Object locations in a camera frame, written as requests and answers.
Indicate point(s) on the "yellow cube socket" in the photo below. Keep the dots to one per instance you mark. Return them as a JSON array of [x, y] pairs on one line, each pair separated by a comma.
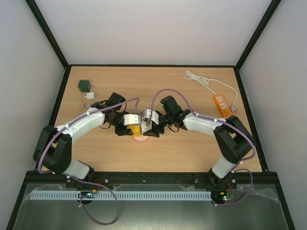
[[135, 130]]

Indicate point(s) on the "metal sheet front panel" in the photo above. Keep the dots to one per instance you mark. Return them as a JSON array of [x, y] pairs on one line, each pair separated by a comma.
[[244, 209]]

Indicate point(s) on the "white tiger cube socket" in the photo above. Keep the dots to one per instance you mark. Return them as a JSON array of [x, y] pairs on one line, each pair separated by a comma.
[[145, 126]]

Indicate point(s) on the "green dragon cube socket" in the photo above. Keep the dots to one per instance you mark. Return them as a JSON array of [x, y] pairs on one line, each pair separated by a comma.
[[84, 86]]

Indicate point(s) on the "light blue slotted cable duct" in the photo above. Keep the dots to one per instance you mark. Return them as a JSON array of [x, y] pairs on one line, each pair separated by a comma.
[[123, 195]]

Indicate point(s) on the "small white charger adapter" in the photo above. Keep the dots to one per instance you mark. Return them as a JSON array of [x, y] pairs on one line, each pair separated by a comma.
[[90, 95]]

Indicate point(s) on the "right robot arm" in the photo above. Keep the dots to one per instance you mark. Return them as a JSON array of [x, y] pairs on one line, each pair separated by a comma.
[[233, 139]]

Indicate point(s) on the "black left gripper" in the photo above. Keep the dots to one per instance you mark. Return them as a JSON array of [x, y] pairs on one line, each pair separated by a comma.
[[121, 132]]

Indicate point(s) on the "pink socket with cable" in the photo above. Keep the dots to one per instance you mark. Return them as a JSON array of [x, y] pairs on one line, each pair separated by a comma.
[[141, 138]]

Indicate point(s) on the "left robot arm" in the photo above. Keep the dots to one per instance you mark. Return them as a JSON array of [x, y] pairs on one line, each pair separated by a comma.
[[53, 152]]

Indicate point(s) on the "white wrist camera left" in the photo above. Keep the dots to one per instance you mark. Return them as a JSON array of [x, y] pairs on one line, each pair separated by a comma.
[[131, 119]]

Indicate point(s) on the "black aluminium frame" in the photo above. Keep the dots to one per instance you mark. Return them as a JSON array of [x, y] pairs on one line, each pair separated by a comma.
[[263, 177]]

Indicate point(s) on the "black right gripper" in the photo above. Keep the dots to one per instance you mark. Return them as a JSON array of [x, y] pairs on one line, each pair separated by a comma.
[[157, 130]]

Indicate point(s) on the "orange power strip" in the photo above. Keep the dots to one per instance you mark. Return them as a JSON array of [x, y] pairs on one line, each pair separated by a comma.
[[222, 106]]

